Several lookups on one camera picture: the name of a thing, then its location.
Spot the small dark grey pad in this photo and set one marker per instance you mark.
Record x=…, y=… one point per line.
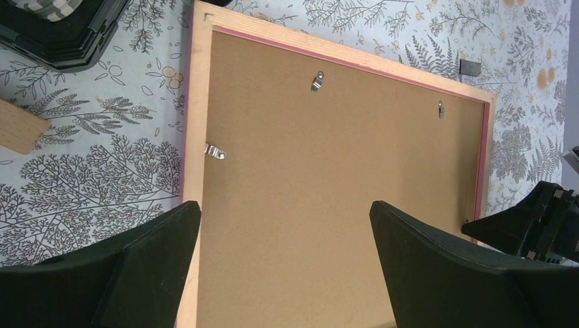
x=470, y=68

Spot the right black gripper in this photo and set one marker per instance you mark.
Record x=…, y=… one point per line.
x=543, y=226

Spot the brown cardboard backing board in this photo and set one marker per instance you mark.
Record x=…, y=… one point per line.
x=316, y=181

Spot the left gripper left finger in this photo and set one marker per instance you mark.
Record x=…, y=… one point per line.
x=133, y=279

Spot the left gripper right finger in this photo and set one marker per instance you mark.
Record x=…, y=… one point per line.
x=435, y=279

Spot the wooden picture frame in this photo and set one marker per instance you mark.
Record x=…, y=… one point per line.
x=199, y=113

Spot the small wooden block upper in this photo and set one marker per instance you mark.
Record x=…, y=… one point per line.
x=20, y=129

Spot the black poker chip case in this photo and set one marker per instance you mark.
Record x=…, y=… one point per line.
x=63, y=36

